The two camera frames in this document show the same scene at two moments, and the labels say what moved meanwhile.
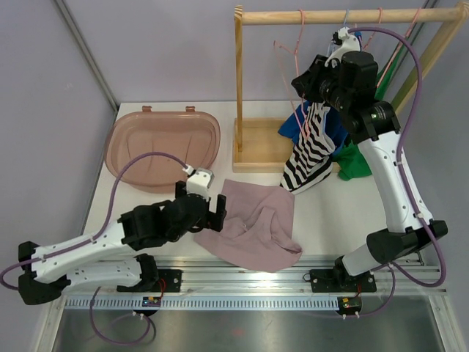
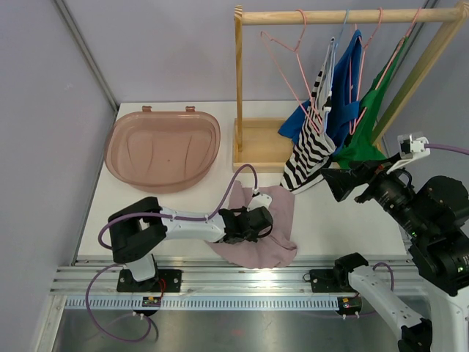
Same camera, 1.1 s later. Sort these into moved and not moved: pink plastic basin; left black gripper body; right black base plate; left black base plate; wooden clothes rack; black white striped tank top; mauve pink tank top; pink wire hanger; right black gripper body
Moved: pink wire hanger; right black gripper body; left black gripper body
Not moved: black white striped tank top; pink plastic basin; wooden clothes rack; mauve pink tank top; right black base plate; left black base plate
